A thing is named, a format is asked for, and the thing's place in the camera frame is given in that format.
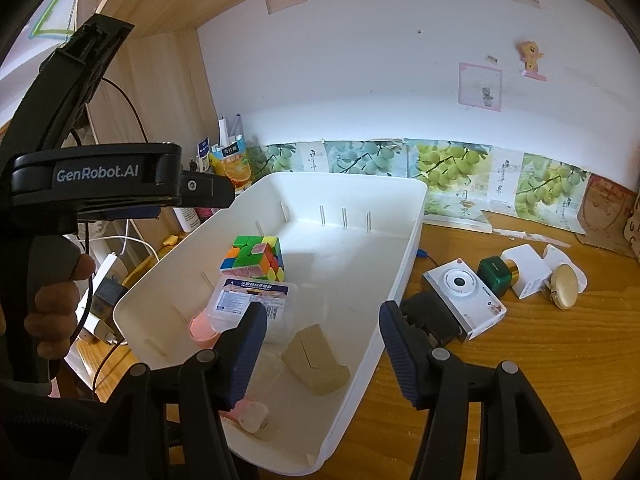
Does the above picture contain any white paper flap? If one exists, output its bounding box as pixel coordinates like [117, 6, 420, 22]
[542, 244, 590, 292]

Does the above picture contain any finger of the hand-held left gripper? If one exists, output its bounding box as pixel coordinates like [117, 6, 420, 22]
[180, 170, 236, 209]

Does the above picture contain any wooden desk hutch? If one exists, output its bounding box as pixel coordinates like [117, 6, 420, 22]
[75, 0, 451, 181]

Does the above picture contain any pink tube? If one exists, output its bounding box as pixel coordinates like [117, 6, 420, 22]
[188, 309, 223, 351]

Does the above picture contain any white plug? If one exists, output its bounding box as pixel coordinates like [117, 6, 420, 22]
[80, 317, 123, 346]

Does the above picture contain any pink framed wall picture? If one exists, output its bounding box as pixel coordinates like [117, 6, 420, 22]
[458, 62, 503, 113]

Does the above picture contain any white paper strip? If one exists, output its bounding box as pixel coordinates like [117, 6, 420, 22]
[492, 227, 571, 248]

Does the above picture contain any clear box with printed label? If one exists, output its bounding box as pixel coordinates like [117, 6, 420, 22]
[209, 277, 300, 346]

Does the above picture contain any beige wedge sponge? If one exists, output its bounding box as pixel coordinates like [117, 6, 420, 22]
[281, 324, 349, 397]

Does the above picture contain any white instant camera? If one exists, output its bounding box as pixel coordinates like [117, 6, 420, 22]
[421, 257, 507, 342]

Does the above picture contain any black power adapter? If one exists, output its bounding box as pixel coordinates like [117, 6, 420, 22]
[92, 277, 121, 318]

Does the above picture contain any green and gold bottle cap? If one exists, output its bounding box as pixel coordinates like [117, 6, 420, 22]
[476, 256, 522, 297]

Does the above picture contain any small white box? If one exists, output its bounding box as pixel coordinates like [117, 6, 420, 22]
[501, 243, 551, 300]

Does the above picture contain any orange juice carton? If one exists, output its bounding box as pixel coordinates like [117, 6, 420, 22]
[210, 140, 251, 195]

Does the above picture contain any grape print poster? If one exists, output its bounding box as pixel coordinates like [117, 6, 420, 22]
[516, 152, 592, 233]
[324, 139, 405, 177]
[404, 139, 525, 233]
[248, 142, 327, 177]

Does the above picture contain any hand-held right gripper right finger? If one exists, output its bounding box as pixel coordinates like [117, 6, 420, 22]
[378, 300, 583, 480]

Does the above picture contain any pony wall sticker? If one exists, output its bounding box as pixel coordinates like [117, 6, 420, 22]
[517, 38, 548, 82]

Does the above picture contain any person's left hand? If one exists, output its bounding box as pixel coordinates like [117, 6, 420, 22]
[24, 254, 96, 361]

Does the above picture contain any green edged sheet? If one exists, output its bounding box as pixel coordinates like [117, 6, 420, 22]
[29, 0, 85, 41]

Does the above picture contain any white cable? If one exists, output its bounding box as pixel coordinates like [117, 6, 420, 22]
[82, 235, 161, 261]

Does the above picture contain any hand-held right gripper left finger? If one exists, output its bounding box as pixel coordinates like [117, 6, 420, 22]
[95, 301, 269, 480]

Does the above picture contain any black zipped bag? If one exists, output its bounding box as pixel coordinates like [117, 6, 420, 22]
[0, 377, 126, 480]

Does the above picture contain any white tube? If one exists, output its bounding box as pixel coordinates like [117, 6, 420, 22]
[194, 135, 213, 175]

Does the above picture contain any black cable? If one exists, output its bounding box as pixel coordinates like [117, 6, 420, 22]
[102, 79, 149, 143]

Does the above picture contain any cardboard sheet with drawing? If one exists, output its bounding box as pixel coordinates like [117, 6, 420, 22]
[580, 172, 640, 257]

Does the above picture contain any colourful puzzle cube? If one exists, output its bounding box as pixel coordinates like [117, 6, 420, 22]
[220, 234, 286, 283]

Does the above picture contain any white power strip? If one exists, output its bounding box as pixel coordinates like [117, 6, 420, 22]
[95, 252, 126, 286]

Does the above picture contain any brown lettered paper bag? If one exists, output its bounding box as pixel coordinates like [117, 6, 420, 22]
[624, 205, 640, 263]

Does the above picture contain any white spray bottle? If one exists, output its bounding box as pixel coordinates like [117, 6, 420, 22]
[172, 206, 201, 233]

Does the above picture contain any white plastic bin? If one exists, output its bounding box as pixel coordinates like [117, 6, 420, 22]
[112, 171, 429, 477]

